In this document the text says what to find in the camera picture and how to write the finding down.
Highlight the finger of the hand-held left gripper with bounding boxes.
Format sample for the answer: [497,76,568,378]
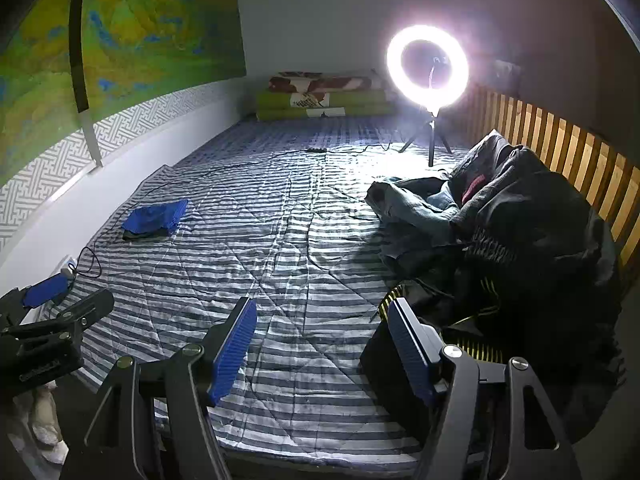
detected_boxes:
[0,290,115,343]
[0,274,72,326]

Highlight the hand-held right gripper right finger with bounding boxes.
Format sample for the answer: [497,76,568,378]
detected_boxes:
[387,297,583,480]

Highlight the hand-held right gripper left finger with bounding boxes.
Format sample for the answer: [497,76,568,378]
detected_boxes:
[60,296,259,480]

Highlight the white crumpled cloth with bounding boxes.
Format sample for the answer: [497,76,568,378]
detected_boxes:
[10,385,68,466]

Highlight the black yellow-striped pants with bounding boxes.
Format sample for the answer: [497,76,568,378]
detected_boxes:
[360,230,516,411]

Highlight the striped bed quilt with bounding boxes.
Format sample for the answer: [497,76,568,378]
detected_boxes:
[42,112,481,466]

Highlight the blue folded cloth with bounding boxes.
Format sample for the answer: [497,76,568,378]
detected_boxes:
[122,199,190,242]

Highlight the blue jeans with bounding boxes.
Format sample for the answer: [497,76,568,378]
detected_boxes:
[365,177,463,233]

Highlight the dark cloth heap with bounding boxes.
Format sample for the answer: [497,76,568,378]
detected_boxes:
[450,130,626,461]

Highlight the black tripod stand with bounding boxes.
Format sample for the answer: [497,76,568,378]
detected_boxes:
[399,107,453,168]

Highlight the green folded blanket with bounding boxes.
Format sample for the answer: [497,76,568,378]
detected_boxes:
[255,89,396,122]

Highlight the brown patterned folded blanket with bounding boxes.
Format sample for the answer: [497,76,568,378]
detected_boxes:
[268,71,386,93]

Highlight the black and white strap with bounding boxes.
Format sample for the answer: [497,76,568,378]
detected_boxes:
[67,0,104,170]

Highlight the wooden slatted bed rail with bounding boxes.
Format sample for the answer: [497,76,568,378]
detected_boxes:
[467,82,640,271]

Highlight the ring light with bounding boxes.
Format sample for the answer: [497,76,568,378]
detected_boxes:
[386,24,471,111]

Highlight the green map wall poster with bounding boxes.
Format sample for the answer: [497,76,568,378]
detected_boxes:
[0,0,247,188]

